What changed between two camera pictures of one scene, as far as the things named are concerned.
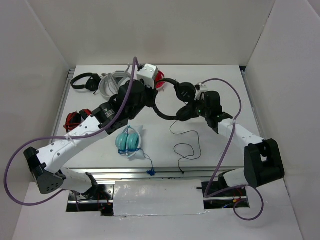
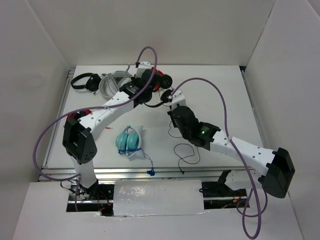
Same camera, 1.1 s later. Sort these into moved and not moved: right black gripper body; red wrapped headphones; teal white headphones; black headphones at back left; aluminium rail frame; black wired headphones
Moved: black wired headphones; right black gripper body
Not moved: teal white headphones; aluminium rail frame; red wrapped headphones; black headphones at back left
